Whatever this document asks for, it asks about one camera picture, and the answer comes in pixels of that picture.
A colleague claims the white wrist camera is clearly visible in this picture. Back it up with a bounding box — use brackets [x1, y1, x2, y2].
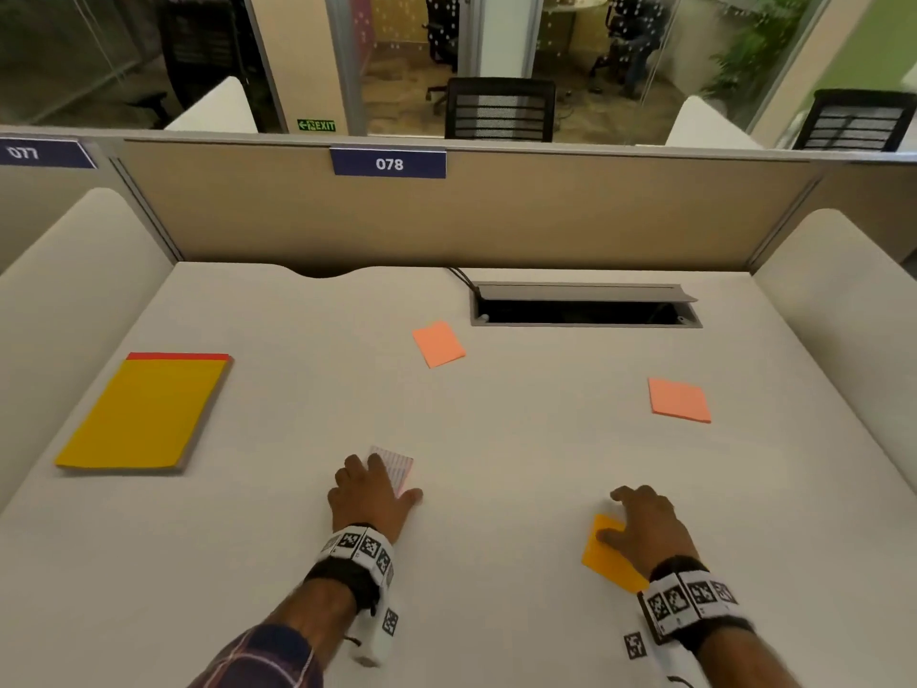
[349, 607, 401, 669]
[621, 630, 696, 688]

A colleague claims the white side divider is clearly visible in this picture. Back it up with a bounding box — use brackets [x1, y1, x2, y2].
[664, 95, 766, 151]
[162, 75, 259, 135]
[0, 186, 176, 517]
[752, 208, 917, 495]

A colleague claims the person's right hand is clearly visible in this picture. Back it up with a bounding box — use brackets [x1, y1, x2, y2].
[595, 484, 700, 581]

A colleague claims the black mesh office chair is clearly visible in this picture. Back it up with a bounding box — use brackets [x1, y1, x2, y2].
[791, 89, 917, 153]
[443, 76, 557, 142]

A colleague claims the person's right forearm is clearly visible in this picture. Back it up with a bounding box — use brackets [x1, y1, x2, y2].
[691, 622, 803, 688]

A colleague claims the blue desk number plate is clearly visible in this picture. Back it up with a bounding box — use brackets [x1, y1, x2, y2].
[329, 146, 448, 181]
[0, 138, 98, 171]

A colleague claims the right marker wristband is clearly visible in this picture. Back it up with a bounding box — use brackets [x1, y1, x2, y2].
[635, 556, 757, 653]

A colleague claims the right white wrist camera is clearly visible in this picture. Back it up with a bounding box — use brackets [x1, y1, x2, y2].
[621, 630, 696, 688]

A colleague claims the white lined sticky note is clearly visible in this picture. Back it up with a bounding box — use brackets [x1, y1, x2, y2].
[368, 444, 416, 500]

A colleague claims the person's left hand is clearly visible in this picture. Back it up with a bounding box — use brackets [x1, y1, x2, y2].
[327, 453, 424, 546]

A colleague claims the person's left forearm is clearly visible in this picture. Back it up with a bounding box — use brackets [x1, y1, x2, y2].
[187, 579, 359, 688]

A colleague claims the black swivel office chair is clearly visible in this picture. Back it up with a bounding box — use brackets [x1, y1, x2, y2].
[590, 0, 672, 101]
[422, 0, 459, 101]
[128, 6, 248, 130]

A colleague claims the white glass room door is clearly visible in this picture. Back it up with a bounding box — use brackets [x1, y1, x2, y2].
[458, 0, 539, 79]

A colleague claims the grey open cable tray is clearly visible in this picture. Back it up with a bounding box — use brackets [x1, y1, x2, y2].
[469, 281, 703, 330]

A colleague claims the white desk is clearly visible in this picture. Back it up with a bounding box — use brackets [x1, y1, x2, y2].
[0, 261, 917, 688]

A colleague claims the beige partition panel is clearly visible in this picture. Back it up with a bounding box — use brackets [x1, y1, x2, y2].
[107, 139, 825, 277]
[748, 161, 917, 273]
[0, 132, 181, 277]

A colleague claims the orange sticky note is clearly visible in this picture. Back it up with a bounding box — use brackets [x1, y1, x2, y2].
[581, 513, 650, 595]

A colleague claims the pink sticky note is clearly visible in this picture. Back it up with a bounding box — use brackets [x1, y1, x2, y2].
[412, 321, 468, 371]
[647, 376, 714, 425]

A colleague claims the yellow notepad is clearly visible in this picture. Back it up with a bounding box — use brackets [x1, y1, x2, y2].
[53, 352, 234, 475]

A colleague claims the green potted plant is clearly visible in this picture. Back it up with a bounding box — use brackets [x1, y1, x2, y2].
[705, 0, 815, 112]

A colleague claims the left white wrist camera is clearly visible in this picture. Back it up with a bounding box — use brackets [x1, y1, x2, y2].
[349, 607, 401, 669]

